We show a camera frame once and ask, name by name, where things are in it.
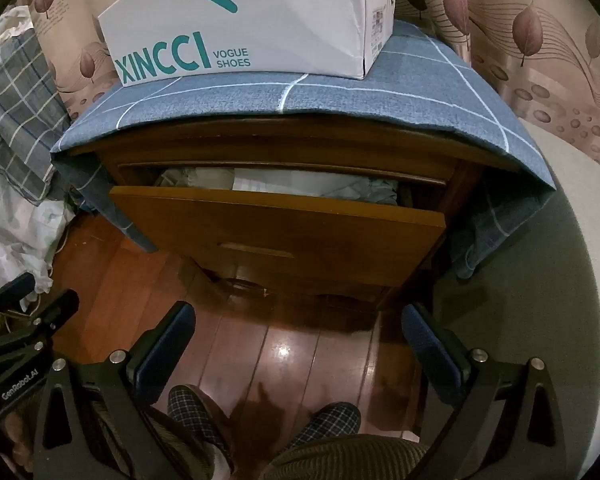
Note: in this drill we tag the white shoe box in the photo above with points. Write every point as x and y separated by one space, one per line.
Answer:
255 20

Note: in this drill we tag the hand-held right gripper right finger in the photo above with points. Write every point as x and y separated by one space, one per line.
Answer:
430 351

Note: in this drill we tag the grey-green bed cover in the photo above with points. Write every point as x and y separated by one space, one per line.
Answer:
530 285

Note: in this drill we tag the plaid slipper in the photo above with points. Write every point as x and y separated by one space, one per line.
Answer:
325 422
195 415

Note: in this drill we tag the blue checked cloth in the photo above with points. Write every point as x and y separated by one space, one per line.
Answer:
380 90

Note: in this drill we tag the wooden nightstand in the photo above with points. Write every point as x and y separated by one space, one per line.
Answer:
280 145

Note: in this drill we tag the leaf pattern curtain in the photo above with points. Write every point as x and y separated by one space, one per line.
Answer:
530 35

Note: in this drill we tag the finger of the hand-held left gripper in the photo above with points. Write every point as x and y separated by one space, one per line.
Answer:
15 286
55 310

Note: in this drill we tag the grey plaid pillow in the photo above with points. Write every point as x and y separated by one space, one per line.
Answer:
15 110

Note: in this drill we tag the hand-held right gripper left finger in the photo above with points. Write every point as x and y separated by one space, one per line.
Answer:
166 341

